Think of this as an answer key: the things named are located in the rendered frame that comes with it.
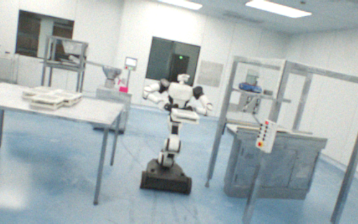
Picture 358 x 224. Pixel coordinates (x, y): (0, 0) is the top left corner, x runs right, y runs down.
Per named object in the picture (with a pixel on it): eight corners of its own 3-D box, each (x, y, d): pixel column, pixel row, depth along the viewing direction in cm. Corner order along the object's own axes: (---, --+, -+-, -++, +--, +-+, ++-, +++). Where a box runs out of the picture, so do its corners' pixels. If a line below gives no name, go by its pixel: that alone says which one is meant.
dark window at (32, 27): (14, 54, 714) (18, 9, 695) (15, 54, 715) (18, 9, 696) (69, 63, 743) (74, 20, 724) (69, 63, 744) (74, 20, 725)
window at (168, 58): (145, 78, 788) (152, 35, 768) (145, 78, 789) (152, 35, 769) (192, 86, 818) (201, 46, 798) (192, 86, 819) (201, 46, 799)
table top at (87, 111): (-67, 98, 238) (-67, 93, 238) (2, 85, 346) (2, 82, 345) (110, 127, 256) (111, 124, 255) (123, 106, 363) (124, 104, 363)
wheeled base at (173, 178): (142, 167, 381) (146, 143, 375) (180, 172, 389) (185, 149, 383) (142, 188, 319) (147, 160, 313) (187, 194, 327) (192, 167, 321)
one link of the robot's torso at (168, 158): (158, 157, 357) (165, 135, 321) (174, 160, 360) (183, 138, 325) (157, 168, 346) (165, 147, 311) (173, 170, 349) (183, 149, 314)
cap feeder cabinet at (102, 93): (90, 129, 507) (96, 88, 494) (93, 122, 562) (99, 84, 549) (125, 134, 521) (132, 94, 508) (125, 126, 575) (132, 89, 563)
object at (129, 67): (120, 89, 539) (125, 56, 529) (120, 88, 549) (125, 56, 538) (132, 91, 544) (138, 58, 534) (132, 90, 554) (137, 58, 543)
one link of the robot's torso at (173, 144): (163, 152, 322) (166, 119, 351) (179, 154, 325) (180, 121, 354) (166, 145, 310) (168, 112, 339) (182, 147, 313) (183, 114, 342)
